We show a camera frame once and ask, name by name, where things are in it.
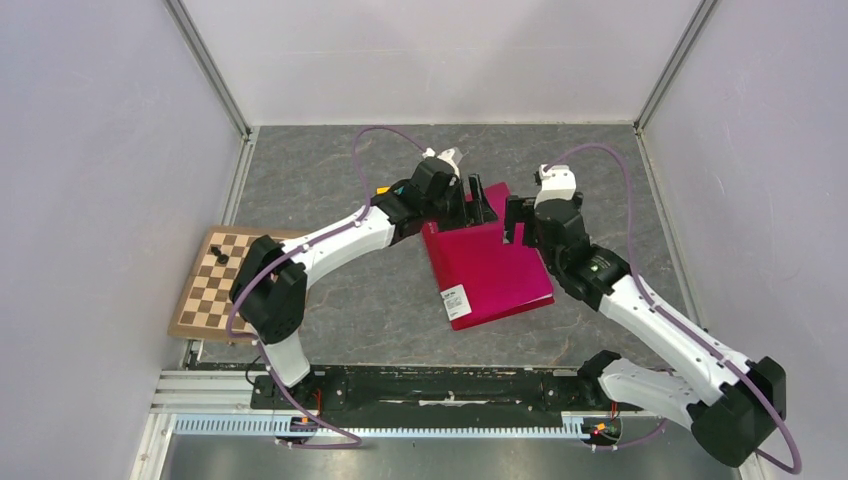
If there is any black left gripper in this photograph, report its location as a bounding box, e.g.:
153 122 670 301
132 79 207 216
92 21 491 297
423 174 497 233

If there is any red clip file folder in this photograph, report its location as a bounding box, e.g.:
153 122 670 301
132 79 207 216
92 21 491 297
421 220 555 331

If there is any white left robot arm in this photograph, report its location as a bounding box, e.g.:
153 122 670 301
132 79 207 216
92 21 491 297
230 156 498 408

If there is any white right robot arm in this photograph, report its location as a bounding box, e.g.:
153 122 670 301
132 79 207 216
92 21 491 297
504 195 801 474

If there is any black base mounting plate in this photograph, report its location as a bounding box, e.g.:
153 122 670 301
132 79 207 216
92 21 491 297
289 365 614 429

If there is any black chess piece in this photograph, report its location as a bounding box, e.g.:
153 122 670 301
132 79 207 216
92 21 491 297
209 245 229 265

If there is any wooden chessboard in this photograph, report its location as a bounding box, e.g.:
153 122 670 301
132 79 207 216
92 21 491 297
168 225 301 342

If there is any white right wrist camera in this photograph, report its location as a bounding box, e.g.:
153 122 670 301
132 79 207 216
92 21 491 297
534 164 577 206

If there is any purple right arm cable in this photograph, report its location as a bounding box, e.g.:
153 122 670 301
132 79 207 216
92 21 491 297
543 142 803 476

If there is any aluminium frame post right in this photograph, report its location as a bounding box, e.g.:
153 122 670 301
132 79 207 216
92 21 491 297
633 0 720 136

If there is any aluminium frame post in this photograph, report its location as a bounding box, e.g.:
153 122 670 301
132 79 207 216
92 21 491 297
163 0 252 139
633 0 720 136

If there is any aluminium frame post left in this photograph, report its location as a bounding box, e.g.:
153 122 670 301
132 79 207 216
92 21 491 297
163 0 252 139

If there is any white comb cable duct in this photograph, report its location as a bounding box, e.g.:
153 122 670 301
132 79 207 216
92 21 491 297
173 415 586 439

